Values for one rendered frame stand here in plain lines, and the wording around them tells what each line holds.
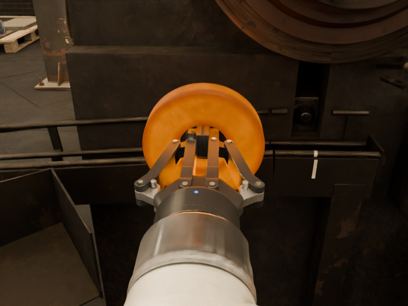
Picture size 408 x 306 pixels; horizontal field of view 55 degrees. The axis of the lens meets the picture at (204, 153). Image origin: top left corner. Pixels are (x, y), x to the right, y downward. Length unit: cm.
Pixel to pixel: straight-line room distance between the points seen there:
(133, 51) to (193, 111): 34
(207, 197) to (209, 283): 9
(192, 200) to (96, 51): 53
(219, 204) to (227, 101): 17
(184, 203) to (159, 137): 19
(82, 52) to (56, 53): 273
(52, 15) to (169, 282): 329
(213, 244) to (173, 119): 23
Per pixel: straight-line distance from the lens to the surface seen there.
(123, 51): 79
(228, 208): 33
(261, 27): 66
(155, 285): 25
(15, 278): 69
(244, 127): 48
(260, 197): 38
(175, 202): 32
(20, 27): 549
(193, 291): 24
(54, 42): 352
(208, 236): 28
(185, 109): 47
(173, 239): 27
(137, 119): 81
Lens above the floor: 105
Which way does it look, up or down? 28 degrees down
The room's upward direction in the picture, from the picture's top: straight up
